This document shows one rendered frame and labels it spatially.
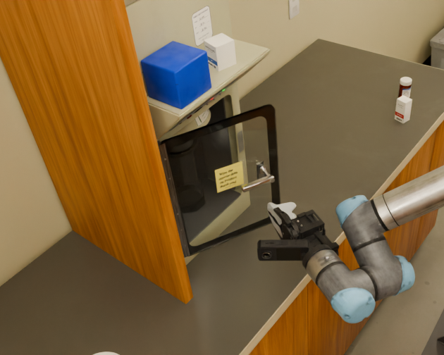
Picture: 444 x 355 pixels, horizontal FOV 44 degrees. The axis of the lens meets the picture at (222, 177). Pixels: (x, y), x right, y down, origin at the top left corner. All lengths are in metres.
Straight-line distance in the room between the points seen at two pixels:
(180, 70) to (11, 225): 0.80
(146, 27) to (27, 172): 0.65
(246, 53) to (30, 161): 0.70
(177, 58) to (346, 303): 0.59
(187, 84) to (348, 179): 0.82
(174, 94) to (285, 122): 0.98
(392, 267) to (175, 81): 0.58
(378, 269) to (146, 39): 0.67
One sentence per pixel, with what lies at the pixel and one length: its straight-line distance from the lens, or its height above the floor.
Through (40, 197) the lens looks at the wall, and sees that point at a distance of 1.70.
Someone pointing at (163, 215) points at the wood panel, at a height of 1.27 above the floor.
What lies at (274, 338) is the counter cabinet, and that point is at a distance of 1.62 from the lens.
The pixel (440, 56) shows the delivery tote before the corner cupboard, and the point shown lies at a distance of 3.98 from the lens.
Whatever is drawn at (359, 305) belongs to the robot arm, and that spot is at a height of 1.23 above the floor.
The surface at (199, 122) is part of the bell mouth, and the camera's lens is 1.41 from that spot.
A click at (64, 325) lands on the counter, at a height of 0.94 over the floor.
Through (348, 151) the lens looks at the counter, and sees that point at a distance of 1.91.
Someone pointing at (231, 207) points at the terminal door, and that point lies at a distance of 1.48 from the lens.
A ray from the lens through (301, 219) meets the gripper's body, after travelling 1.26.
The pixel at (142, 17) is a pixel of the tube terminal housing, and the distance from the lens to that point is 1.16.
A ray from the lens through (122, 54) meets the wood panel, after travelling 1.02.
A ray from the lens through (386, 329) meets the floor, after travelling 2.58.
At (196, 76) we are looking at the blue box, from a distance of 1.15.
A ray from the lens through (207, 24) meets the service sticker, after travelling 1.31.
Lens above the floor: 2.13
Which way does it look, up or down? 41 degrees down
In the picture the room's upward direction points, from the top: 8 degrees counter-clockwise
